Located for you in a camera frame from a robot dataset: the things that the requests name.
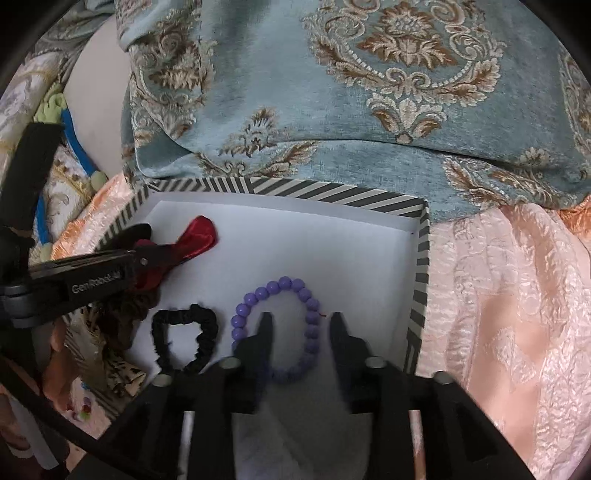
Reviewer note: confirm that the black scrunchie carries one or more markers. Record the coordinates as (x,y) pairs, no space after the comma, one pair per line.
(160,337)

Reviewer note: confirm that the beige headboard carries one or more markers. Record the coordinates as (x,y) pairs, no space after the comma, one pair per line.
(101,115)

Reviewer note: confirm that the green and blue plush toy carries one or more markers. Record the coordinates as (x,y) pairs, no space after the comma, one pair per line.
(78,147)

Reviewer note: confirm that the teal damask cloth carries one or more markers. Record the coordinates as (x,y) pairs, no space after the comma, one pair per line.
(277,92)

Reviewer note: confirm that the leopard print scrunchie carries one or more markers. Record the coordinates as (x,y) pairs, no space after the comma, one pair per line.
(115,374)

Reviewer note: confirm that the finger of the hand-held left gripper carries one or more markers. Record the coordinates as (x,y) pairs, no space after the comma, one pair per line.
(131,233)
(154,263)

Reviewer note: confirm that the floral embroidered pillow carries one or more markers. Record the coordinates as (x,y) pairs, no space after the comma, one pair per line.
(64,184)

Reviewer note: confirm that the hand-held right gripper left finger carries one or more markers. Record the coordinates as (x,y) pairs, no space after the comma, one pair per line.
(267,341)

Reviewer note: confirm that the dark red scrunchie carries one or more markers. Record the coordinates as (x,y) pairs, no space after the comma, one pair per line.
(198,235)

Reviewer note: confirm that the grey gold damask cushion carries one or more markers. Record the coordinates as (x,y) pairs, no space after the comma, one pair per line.
(27,92)

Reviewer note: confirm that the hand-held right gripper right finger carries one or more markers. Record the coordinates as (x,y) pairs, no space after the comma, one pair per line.
(339,341)

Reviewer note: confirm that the pink textured blanket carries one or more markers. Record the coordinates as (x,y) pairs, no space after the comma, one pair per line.
(508,300)

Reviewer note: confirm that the striped cardboard box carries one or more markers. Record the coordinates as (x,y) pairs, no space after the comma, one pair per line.
(300,240)

